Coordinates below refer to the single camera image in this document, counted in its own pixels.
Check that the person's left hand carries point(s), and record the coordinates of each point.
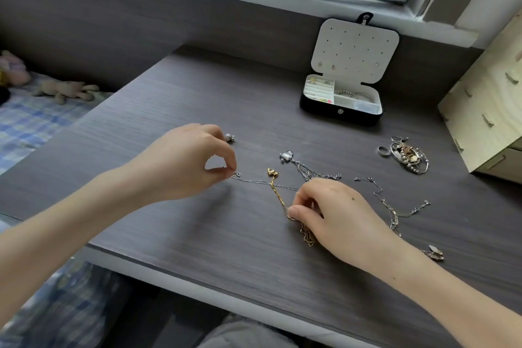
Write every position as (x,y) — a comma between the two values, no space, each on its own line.
(179,164)

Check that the person's right hand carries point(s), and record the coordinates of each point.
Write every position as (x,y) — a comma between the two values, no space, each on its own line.
(346,221)

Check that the person's right thumb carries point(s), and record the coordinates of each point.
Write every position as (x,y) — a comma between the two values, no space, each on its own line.
(305,215)

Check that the person's left thumb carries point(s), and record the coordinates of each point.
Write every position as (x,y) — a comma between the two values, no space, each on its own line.
(222,175)

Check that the person's left forearm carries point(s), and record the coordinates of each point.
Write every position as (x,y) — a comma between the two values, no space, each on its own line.
(69,229)

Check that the person's right forearm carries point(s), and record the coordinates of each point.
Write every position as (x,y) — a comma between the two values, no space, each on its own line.
(448,298)

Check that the small silver charm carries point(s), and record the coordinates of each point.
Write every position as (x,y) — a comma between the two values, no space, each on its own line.
(231,138)

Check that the pile of mixed jewelry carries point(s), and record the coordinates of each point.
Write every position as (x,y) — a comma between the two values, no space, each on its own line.
(410,156)

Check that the small gold and silver earring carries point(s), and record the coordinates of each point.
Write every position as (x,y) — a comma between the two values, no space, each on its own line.
(435,254)

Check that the black jewelry box white lining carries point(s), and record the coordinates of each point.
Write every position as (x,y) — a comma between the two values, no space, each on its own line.
(354,50)

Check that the beige plush toy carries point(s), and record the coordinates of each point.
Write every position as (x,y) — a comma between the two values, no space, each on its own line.
(67,91)

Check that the blue plaid bed sheet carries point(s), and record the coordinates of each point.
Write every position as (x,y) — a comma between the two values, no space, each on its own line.
(32,123)

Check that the blue patterned pajama trousers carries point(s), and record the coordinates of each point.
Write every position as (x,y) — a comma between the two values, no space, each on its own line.
(65,307)

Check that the light wooden drawer cabinet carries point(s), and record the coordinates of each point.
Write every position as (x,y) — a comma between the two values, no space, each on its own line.
(485,107)

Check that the white window sill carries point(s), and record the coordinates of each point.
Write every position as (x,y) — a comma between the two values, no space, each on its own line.
(367,13)

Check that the pink plush toy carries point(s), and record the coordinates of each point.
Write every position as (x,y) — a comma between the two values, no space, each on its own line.
(12,68)

